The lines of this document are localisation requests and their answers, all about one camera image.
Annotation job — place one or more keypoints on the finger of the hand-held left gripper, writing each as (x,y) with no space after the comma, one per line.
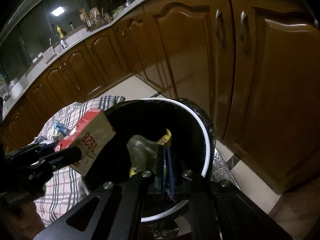
(70,155)
(25,152)

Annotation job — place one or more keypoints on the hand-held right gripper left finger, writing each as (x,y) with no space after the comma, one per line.
(160,165)

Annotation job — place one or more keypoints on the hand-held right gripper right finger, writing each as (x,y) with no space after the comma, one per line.
(172,175)

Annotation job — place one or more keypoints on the yellow plastic wrapper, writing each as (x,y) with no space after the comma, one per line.
(142,150)

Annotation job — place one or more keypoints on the red cardboard box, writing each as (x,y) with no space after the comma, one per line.
(92,140)

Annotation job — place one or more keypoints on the white bin with black bag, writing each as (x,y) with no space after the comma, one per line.
(206,142)

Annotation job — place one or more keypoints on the plaid blanket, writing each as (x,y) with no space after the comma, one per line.
(67,182)

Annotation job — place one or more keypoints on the snack packets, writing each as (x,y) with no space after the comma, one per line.
(58,127)

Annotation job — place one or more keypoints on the brown wooden cabinet door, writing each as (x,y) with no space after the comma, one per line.
(107,60)
(185,62)
(40,102)
(275,92)
(80,75)
(150,60)
(125,50)
(20,122)
(58,85)

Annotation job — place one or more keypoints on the crinkled silver foil strip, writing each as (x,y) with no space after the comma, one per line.
(225,170)

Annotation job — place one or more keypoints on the brown wooden kitchen cabinets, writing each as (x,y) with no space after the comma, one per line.
(75,43)

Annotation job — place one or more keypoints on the chrome sink faucet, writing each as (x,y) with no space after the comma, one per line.
(63,43)

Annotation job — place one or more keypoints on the dark kitchen window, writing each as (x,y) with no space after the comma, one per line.
(35,30)

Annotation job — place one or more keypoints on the yellow dish soap bottle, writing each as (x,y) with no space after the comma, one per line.
(60,32)

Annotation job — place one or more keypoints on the rack with wooden utensils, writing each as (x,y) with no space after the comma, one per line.
(91,20)

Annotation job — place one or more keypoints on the white green jar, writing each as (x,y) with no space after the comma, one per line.
(118,11)

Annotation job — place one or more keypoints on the metal kettle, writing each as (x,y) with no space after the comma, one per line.
(127,3)

